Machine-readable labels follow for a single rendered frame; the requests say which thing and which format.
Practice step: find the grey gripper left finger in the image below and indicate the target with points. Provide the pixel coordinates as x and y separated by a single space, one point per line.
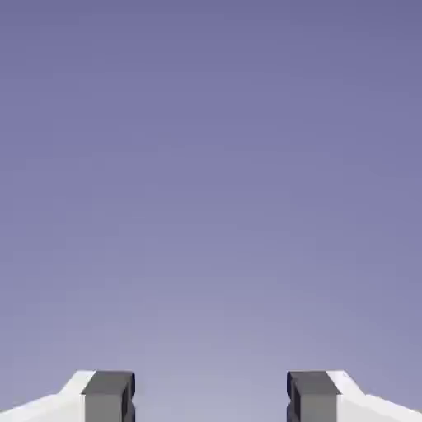
104 400

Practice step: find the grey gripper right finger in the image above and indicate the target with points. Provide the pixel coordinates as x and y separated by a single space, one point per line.
316 400

